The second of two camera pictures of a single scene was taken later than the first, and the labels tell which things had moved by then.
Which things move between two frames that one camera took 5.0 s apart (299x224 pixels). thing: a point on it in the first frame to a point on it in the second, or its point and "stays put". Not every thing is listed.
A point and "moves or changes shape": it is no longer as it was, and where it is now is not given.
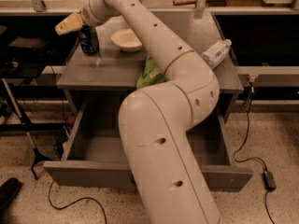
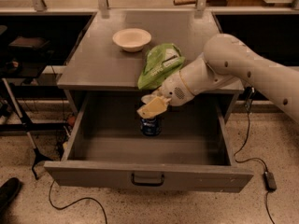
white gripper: (89, 16) to (173, 90)
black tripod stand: (36, 157) stays put
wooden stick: (183, 2) stays put
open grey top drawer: (93, 161) stays put
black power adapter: (269, 180) stays put
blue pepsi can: (89, 39) moves or changes shape
